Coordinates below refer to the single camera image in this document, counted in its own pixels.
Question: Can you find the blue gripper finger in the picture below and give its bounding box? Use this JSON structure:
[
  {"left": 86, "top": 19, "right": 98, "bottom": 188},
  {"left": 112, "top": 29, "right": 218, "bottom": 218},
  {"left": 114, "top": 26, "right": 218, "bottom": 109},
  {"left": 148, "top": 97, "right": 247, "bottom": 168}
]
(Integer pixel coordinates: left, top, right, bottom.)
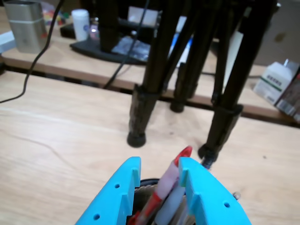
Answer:
[
  {"left": 74, "top": 156, "right": 142, "bottom": 225},
  {"left": 178, "top": 157, "right": 253, "bottom": 225}
]

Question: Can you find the red gel pen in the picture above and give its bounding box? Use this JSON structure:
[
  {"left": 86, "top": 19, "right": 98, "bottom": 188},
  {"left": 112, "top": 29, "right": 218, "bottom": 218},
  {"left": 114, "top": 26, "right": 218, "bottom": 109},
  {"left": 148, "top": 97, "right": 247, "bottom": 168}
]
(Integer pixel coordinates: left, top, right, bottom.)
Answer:
[{"left": 127, "top": 145, "right": 193, "bottom": 225}]

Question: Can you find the black mesh pen holder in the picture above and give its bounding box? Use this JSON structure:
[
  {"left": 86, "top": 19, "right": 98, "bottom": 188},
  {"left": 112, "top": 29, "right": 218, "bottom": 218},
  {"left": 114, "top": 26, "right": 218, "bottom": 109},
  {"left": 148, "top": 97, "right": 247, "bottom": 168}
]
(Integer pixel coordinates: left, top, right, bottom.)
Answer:
[{"left": 131, "top": 178, "right": 196, "bottom": 225}]

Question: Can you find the black tripod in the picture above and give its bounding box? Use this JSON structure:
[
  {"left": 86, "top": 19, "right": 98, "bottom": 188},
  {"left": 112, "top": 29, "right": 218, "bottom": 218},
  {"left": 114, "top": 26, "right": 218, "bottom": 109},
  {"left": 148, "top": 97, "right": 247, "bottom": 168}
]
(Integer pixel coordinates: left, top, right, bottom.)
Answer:
[{"left": 127, "top": 0, "right": 282, "bottom": 168}]

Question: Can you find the dark red printed box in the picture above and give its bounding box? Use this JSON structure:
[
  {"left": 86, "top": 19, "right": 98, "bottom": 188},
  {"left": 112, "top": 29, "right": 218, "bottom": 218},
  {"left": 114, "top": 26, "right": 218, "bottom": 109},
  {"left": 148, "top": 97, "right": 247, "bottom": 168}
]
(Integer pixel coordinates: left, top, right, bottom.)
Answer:
[{"left": 276, "top": 72, "right": 300, "bottom": 117}]

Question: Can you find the white box with green print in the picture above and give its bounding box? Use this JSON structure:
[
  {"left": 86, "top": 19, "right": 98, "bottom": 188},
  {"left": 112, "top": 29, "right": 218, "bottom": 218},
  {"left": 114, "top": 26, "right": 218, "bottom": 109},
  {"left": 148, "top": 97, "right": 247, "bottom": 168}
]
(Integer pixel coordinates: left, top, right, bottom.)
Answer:
[{"left": 253, "top": 61, "right": 300, "bottom": 105}]

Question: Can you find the light wooden desk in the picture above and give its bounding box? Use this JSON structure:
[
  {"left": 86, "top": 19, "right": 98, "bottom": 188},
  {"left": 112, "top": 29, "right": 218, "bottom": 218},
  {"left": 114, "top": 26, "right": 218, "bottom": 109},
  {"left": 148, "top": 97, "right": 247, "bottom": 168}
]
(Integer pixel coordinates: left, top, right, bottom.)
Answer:
[{"left": 0, "top": 4, "right": 300, "bottom": 128}]

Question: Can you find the black monitor stand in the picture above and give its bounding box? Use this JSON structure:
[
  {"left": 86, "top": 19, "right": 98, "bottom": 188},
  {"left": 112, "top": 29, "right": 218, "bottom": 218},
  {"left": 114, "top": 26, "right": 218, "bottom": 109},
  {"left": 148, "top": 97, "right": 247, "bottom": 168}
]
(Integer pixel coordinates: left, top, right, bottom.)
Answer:
[{"left": 69, "top": 0, "right": 152, "bottom": 66}]

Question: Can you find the small black box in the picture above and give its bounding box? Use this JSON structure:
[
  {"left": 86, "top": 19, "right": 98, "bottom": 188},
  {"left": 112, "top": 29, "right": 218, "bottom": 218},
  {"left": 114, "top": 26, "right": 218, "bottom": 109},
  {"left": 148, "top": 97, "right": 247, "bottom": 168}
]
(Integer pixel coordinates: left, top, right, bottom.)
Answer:
[{"left": 60, "top": 23, "right": 77, "bottom": 38}]

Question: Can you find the white plastic bottle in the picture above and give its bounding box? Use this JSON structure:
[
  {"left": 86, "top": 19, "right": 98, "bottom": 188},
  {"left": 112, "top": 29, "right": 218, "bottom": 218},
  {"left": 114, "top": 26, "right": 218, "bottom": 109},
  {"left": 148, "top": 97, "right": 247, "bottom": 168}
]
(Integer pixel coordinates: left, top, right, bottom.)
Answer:
[{"left": 71, "top": 8, "right": 91, "bottom": 42}]

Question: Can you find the brown cardboard box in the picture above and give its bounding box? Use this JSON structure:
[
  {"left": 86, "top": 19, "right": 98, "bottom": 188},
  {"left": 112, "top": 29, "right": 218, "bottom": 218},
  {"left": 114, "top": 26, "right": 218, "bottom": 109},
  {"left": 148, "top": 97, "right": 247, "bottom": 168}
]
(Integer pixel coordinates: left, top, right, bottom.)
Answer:
[{"left": 253, "top": 0, "right": 300, "bottom": 68}]

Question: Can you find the silver metal box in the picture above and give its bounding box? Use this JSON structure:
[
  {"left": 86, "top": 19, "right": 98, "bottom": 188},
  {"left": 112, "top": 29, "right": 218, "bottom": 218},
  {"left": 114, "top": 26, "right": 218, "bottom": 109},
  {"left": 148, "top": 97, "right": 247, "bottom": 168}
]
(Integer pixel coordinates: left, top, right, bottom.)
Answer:
[{"left": 4, "top": 0, "right": 47, "bottom": 53}]

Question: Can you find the black cable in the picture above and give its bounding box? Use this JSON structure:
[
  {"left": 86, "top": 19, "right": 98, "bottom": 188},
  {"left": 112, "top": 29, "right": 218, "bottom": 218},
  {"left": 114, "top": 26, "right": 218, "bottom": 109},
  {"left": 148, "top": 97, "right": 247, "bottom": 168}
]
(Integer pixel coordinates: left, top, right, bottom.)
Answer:
[
  {"left": 103, "top": 0, "right": 152, "bottom": 90},
  {"left": 0, "top": 0, "right": 65, "bottom": 104}
]

